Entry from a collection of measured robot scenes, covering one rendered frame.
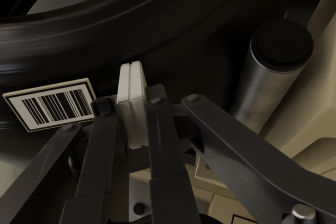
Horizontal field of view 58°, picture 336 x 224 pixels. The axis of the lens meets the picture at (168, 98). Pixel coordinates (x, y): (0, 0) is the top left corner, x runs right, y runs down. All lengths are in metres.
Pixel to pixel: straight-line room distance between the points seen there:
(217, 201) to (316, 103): 0.59
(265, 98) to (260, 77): 0.03
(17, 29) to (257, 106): 0.21
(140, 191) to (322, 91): 0.69
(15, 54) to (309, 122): 0.23
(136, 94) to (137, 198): 0.72
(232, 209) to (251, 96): 0.56
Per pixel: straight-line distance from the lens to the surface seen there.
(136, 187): 0.88
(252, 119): 0.33
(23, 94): 0.23
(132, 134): 0.17
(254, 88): 0.27
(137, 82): 0.18
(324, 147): 0.35
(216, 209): 0.81
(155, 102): 0.15
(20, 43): 0.25
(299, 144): 0.31
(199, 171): 0.55
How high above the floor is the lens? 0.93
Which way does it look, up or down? 11 degrees up
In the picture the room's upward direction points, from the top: 75 degrees counter-clockwise
